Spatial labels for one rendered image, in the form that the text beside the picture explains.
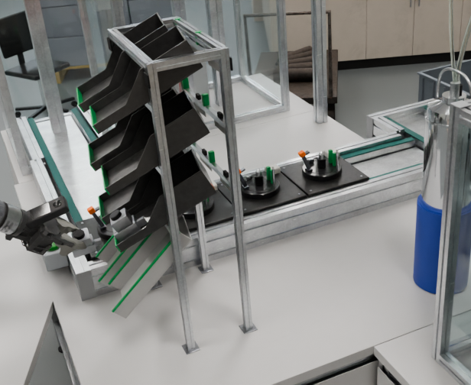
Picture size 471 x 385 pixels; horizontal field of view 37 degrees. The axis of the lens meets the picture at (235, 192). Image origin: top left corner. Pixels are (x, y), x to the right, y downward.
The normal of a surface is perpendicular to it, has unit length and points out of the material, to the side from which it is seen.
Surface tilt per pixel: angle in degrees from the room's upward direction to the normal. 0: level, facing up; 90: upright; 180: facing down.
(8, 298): 0
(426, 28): 90
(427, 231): 90
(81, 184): 0
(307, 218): 90
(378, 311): 0
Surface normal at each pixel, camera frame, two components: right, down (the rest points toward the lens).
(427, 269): -0.64, 0.41
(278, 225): 0.40, 0.41
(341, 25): 0.01, 0.48
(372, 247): -0.08, -0.87
